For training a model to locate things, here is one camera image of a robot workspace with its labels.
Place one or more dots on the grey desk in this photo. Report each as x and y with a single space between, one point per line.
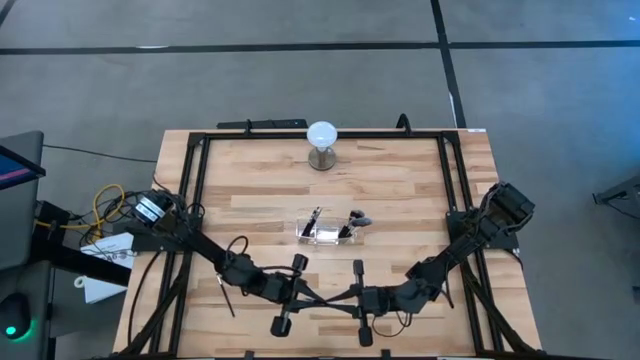
17 230

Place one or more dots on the white bulb brass table lamp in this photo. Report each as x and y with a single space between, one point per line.
322 134

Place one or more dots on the black metal stand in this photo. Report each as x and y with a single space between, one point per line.
620 192

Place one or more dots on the black power box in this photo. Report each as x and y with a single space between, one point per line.
52 215

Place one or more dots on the black computer mouse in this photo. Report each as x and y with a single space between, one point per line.
15 312

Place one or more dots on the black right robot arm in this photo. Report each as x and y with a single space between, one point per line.
450 255

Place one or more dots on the black aluminium table frame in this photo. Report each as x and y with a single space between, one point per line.
350 135

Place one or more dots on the white paper sheet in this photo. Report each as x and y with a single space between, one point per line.
117 245

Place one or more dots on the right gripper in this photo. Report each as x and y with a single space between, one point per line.
377 300

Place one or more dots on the black table-edge clamp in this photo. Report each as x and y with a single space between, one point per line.
385 355

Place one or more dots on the clear acrylic organizer box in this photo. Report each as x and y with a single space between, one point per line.
325 236

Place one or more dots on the black flat bar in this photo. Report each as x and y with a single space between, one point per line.
270 124

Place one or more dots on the fan-head makeup brush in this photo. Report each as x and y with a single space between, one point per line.
345 231

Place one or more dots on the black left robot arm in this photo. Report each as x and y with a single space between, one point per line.
210 250

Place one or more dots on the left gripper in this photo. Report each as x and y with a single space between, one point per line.
287 295

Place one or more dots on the black support beam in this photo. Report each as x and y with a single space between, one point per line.
90 262

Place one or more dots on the computer monitor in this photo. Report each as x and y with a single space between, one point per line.
15 170

